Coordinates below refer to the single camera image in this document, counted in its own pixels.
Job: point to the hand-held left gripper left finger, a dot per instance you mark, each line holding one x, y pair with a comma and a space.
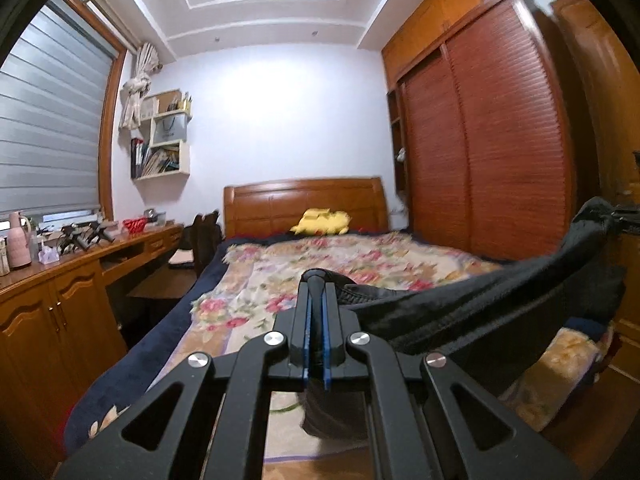
306, 330

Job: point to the wooden door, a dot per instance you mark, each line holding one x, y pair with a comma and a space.
600, 100

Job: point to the dark wooden chair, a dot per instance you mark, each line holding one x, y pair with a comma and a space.
205, 245

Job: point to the floral blanket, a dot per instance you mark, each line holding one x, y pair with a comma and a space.
300, 260

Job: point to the small grey container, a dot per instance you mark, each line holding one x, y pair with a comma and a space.
159, 216

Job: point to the black jacket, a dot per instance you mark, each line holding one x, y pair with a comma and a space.
475, 300

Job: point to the small white ornament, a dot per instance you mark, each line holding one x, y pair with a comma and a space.
49, 255

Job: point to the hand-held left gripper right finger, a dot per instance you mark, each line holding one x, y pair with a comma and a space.
327, 350

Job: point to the navy folded cloth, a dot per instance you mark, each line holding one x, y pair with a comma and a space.
595, 330

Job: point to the tied beige curtain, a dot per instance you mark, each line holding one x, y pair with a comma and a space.
135, 90

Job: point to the wooden louvered wardrobe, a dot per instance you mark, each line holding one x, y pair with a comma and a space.
490, 135

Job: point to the wooden desk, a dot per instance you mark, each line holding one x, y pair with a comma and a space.
45, 320

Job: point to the red basket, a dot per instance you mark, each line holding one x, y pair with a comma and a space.
135, 226

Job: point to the pink thermos jug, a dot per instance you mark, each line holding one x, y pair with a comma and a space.
20, 245

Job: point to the white wall shelf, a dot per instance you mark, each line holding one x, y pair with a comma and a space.
165, 132

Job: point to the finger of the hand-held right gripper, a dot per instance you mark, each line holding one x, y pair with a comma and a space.
627, 221

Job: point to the wooden bed headboard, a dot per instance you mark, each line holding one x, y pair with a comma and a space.
280, 205

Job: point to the yellow plush toy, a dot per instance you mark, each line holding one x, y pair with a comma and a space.
320, 222

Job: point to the grey window blind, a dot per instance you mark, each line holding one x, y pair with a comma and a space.
45, 120

